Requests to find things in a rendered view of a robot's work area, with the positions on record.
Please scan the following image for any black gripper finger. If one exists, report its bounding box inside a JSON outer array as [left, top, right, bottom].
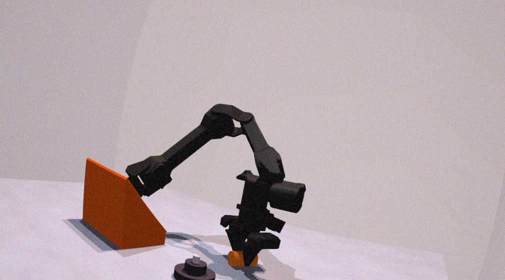
[[225, 229, 248, 252], [241, 242, 262, 267]]

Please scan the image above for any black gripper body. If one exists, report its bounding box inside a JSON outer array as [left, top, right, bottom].
[[220, 201, 281, 250]]

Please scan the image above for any orange cylinder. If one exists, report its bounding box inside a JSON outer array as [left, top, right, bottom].
[[227, 251, 258, 267]]

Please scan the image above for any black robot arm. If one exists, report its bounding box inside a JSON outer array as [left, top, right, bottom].
[[125, 104, 306, 213]]

